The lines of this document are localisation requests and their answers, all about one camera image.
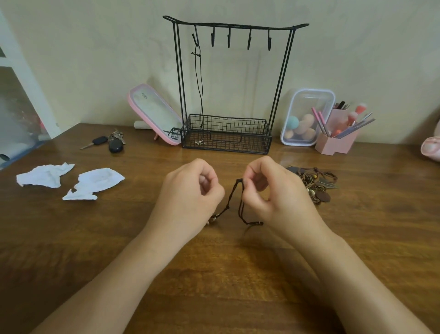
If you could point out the black car key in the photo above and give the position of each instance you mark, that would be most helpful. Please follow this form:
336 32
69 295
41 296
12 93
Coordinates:
98 140

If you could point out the pink brush holder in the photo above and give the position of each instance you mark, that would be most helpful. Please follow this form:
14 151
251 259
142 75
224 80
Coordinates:
335 144

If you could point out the person's right hand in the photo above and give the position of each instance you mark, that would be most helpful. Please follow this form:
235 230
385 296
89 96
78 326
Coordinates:
285 199

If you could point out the white tube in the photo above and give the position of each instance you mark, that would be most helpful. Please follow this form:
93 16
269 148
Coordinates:
141 125

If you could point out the pink cosmetic pencil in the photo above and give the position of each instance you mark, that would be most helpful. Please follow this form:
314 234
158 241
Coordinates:
318 120
324 124

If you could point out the person's left hand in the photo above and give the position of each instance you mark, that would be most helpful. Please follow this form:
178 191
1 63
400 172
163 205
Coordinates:
182 199

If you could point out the person's right middle finger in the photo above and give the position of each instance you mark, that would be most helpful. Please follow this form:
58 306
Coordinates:
262 182

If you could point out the crumpled white tissue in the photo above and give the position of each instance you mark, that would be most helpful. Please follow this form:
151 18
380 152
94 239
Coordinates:
44 175
96 180

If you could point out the black key fob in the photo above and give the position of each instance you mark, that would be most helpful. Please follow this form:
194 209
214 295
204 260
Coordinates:
116 146

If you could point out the clear plastic storage box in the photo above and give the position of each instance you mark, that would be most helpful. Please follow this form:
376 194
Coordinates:
17 127

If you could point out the person's right thumb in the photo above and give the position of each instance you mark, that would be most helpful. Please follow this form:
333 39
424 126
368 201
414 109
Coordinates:
256 199

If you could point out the clear plastic container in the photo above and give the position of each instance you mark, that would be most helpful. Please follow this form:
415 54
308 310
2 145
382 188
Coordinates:
306 99

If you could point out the teal makeup sponge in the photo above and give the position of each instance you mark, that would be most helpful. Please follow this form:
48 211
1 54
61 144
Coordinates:
293 123

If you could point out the person's right forearm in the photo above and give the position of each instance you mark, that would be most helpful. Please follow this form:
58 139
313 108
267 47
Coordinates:
350 285

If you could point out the dark makeup brush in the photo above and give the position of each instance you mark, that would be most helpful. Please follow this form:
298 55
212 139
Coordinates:
341 105

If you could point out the pink framed table mirror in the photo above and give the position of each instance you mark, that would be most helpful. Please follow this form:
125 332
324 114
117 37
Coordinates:
154 113

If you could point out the person's left thumb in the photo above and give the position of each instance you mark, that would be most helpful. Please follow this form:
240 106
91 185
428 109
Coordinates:
216 192

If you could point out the person's left forearm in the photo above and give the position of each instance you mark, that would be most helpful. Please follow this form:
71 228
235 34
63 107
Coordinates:
123 282

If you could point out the pink plush toy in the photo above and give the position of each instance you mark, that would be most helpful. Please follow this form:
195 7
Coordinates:
431 148

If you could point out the pink bristle makeup brush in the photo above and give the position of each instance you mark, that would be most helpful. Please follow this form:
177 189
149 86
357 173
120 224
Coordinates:
361 109
352 117

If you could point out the bunch of metal keys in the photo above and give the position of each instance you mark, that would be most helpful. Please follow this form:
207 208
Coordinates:
117 135

